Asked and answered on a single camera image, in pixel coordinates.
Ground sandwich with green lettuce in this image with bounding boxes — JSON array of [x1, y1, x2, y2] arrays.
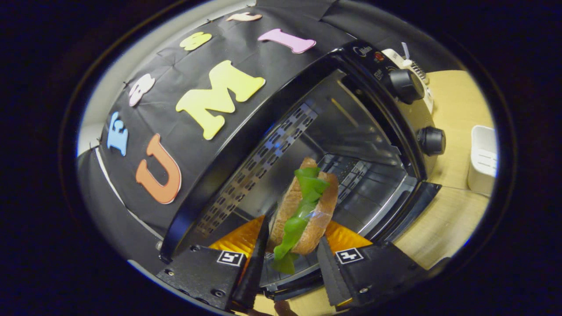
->
[[269, 157, 339, 275]]

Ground small white rectangular tray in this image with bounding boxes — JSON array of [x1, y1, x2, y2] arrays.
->
[[467, 125, 499, 197]]

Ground black electric oven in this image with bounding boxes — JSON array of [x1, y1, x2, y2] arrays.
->
[[158, 39, 447, 303]]

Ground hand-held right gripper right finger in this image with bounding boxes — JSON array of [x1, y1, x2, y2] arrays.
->
[[316, 219, 430, 308]]

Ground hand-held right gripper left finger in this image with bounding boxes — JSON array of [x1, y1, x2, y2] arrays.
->
[[156, 214, 271, 313]]

